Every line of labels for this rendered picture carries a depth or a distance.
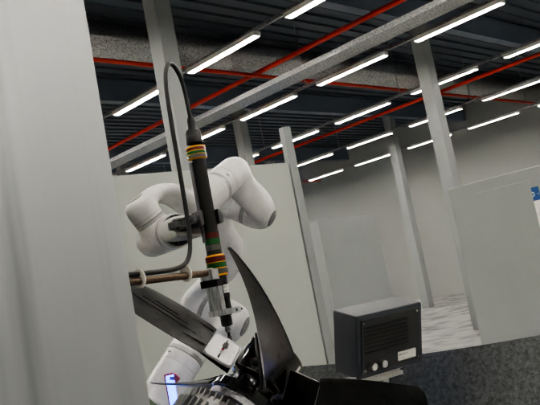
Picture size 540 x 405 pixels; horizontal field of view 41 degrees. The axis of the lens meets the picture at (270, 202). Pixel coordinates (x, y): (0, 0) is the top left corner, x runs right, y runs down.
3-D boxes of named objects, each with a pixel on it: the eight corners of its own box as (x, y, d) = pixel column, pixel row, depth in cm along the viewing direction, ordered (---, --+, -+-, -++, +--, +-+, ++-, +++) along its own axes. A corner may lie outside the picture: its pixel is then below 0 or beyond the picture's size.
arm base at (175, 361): (117, 394, 220) (150, 345, 229) (167, 429, 223) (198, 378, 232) (133, 389, 204) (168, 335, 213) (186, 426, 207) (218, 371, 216)
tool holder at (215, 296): (228, 314, 145) (220, 267, 147) (198, 320, 148) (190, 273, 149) (247, 310, 154) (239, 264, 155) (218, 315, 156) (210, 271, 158)
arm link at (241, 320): (170, 357, 229) (208, 297, 241) (220, 382, 224) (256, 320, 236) (165, 341, 220) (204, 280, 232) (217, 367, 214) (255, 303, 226)
